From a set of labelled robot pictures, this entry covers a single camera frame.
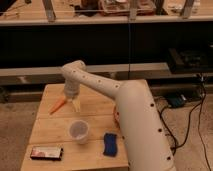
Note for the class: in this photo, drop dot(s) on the blue sponge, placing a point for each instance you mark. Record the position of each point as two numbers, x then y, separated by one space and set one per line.
110 145

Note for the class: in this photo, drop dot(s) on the orange pepper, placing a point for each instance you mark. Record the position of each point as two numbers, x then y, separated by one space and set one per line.
58 105

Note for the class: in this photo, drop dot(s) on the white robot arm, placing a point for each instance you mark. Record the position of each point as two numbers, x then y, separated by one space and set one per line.
145 141

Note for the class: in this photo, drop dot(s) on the long wooden shelf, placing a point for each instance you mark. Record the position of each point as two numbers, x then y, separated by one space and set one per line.
43 75

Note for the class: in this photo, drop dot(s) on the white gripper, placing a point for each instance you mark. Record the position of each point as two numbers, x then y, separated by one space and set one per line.
71 90

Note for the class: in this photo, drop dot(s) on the wooden table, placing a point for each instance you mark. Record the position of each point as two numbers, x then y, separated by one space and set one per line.
53 131

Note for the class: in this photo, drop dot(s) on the dark power adapter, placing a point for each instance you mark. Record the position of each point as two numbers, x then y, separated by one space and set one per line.
175 101

